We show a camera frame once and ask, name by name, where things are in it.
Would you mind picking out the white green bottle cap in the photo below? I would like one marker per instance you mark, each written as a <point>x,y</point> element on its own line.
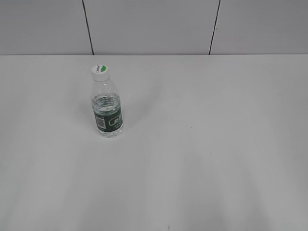
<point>100,73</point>

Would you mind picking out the clear cestbon water bottle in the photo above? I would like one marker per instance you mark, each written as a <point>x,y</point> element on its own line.
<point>106,106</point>

